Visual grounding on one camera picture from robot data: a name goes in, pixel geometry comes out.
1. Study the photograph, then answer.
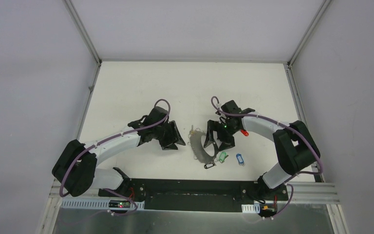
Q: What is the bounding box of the metal crescent keyring plate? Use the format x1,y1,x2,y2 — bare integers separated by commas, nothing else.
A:
188,126,218,164

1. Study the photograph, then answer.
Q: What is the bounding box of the blue key tag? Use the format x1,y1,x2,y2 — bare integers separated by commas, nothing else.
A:
236,154,245,166

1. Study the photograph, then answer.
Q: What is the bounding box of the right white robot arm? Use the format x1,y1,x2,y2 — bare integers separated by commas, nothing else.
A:
203,96,321,200

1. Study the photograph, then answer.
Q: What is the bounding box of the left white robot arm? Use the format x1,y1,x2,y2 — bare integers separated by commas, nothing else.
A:
52,106,186,197

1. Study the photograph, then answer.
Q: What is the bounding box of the circuit board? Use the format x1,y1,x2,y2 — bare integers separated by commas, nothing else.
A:
109,200,131,209
259,204,278,218

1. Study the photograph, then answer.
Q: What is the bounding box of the green key tag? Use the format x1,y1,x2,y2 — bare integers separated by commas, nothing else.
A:
215,152,229,163

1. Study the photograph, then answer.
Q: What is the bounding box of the red key tag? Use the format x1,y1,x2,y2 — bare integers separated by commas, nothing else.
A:
240,129,249,137

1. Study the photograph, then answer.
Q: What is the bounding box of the right white cable duct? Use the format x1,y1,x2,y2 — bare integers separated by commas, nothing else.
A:
241,203,261,214

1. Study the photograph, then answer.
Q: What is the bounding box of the black key tag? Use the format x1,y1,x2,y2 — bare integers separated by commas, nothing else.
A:
204,162,216,169

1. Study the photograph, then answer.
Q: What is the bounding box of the right circuit board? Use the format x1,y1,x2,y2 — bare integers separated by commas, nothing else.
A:
259,204,278,218

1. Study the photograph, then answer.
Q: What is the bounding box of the white cable duct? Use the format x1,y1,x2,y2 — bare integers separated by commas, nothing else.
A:
241,203,261,214
61,198,136,211

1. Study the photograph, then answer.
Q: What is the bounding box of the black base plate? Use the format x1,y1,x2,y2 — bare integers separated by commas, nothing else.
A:
98,168,289,213

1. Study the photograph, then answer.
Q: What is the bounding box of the left circuit board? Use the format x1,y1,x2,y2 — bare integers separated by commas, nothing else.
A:
109,200,131,209

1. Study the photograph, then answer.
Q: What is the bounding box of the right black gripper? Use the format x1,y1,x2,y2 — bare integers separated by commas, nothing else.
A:
204,120,240,152

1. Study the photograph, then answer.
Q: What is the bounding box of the aluminium frame rail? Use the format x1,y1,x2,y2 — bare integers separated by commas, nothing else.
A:
49,181,340,205

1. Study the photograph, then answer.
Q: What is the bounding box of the left white cable duct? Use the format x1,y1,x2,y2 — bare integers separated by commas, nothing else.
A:
61,198,136,211

